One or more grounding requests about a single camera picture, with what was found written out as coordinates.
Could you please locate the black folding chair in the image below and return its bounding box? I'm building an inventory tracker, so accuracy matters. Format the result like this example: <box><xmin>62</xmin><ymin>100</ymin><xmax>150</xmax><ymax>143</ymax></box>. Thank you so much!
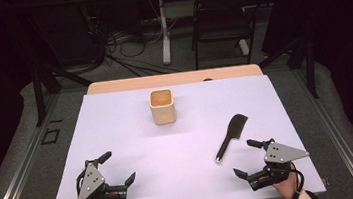
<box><xmin>185</xmin><ymin>0</ymin><xmax>274</xmax><ymax>72</ymax></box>

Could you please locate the wooden table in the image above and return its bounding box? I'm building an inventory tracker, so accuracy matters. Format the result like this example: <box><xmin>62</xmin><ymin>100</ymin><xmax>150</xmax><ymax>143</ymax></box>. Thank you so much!
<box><xmin>41</xmin><ymin>57</ymin><xmax>324</xmax><ymax>199</ymax></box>

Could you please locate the white table mat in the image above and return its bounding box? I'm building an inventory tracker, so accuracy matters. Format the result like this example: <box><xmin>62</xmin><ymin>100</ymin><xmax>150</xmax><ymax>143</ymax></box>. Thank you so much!
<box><xmin>36</xmin><ymin>68</ymin><xmax>327</xmax><ymax>199</ymax></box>

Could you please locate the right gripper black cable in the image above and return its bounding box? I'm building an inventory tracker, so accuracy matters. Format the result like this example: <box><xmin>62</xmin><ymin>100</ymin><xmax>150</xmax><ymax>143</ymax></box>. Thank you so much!
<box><xmin>284</xmin><ymin>160</ymin><xmax>309</xmax><ymax>199</ymax></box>

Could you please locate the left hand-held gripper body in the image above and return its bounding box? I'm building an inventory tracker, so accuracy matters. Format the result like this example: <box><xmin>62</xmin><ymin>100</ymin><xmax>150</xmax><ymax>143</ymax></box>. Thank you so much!
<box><xmin>72</xmin><ymin>156</ymin><xmax>130</xmax><ymax>199</ymax></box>

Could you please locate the black spatula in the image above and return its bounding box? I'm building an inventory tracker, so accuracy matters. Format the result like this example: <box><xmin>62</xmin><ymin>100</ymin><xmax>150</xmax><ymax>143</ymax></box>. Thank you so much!
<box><xmin>209</xmin><ymin>112</ymin><xmax>254</xmax><ymax>165</ymax></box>

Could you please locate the black metal stand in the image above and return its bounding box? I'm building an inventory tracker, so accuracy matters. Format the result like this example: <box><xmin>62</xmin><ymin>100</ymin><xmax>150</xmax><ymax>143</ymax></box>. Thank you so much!
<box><xmin>254</xmin><ymin>33</ymin><xmax>321</xmax><ymax>106</ymax></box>
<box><xmin>29</xmin><ymin>58</ymin><xmax>98</xmax><ymax>129</ymax></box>

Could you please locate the metal floor rail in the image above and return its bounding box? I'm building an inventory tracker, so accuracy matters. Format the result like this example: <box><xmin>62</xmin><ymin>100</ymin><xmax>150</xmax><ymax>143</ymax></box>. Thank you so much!
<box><xmin>0</xmin><ymin>92</ymin><xmax>73</xmax><ymax>199</ymax></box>
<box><xmin>290</xmin><ymin>58</ymin><xmax>353</xmax><ymax>199</ymax></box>

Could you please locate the tangle of floor cables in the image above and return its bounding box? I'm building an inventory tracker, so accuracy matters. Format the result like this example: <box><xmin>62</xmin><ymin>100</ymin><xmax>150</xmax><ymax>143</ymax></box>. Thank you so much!
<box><xmin>101</xmin><ymin>21</ymin><xmax>182</xmax><ymax>82</ymax></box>

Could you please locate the beige square cup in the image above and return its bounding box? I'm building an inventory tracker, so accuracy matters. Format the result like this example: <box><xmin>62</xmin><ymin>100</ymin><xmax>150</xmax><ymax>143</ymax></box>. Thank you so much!
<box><xmin>147</xmin><ymin>87</ymin><xmax>178</xmax><ymax>127</ymax></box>

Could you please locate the person's right hand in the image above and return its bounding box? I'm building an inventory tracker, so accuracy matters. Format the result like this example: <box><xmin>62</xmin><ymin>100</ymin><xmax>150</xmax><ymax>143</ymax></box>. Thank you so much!
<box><xmin>271</xmin><ymin>161</ymin><xmax>307</xmax><ymax>199</ymax></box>

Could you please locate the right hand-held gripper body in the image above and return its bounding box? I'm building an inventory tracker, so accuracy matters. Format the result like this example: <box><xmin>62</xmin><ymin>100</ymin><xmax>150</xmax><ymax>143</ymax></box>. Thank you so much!
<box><xmin>242</xmin><ymin>134</ymin><xmax>314</xmax><ymax>193</ymax></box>

